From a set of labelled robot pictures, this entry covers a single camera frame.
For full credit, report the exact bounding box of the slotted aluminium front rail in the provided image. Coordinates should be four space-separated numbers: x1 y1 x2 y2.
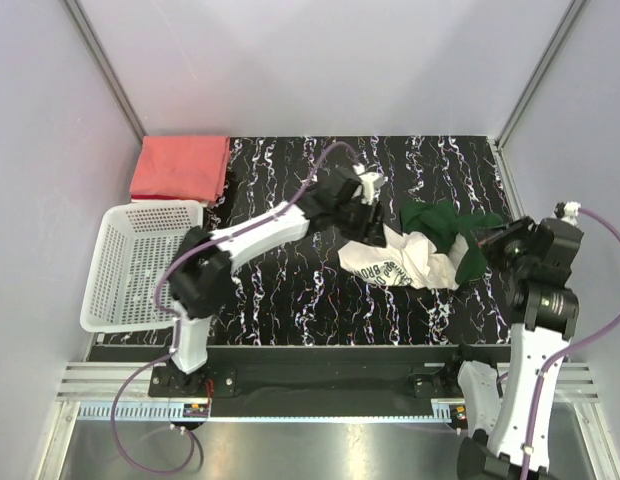
54 362 599 426

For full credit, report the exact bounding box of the right aluminium frame post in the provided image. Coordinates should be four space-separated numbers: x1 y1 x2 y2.
494 0 589 150

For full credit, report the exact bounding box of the folded pink t-shirt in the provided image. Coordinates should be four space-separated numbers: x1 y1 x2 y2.
129 135 230 204

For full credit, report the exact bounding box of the left aluminium frame post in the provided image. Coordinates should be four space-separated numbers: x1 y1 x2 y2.
60 0 147 144

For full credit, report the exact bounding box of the white perforated plastic basket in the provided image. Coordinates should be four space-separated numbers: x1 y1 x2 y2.
80 200 204 334

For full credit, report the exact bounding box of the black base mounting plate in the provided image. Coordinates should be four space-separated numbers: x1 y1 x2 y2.
164 345 510 396

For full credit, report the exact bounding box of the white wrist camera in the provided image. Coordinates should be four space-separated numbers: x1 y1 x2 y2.
353 164 387 205
554 201 581 226

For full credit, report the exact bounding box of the right small circuit board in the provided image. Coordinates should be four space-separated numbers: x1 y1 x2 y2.
451 405 467 421

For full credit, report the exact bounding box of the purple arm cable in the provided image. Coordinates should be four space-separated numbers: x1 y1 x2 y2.
109 141 366 474
519 208 620 480

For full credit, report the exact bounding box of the white and green raglan t-shirt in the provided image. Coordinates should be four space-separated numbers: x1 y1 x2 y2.
338 200 504 290

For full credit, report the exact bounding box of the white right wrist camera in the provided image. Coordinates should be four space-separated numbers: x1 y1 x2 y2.
554 201 581 226

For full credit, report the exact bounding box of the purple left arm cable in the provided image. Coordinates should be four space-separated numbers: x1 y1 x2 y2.
109 141 366 474

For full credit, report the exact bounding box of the folded white t-shirt under stack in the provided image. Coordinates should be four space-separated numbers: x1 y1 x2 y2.
130 198 209 208

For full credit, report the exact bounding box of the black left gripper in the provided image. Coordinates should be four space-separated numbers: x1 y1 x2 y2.
333 196 387 248

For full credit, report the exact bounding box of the aluminium frame post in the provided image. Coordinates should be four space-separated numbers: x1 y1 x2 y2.
494 0 589 150
60 0 147 144

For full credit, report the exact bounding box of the small circuit board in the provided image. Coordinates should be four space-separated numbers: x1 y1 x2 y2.
451 405 467 421
183 403 210 418

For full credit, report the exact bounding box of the left small circuit board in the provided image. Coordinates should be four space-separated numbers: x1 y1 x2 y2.
183 403 210 418

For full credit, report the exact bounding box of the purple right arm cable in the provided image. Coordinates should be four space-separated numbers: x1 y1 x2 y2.
519 208 620 480

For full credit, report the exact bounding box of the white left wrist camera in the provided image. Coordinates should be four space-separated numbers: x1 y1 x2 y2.
353 164 387 205

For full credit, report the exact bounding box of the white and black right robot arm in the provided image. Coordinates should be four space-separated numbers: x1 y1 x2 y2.
443 214 583 479

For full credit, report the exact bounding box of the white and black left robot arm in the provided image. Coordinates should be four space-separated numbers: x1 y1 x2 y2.
166 166 387 396

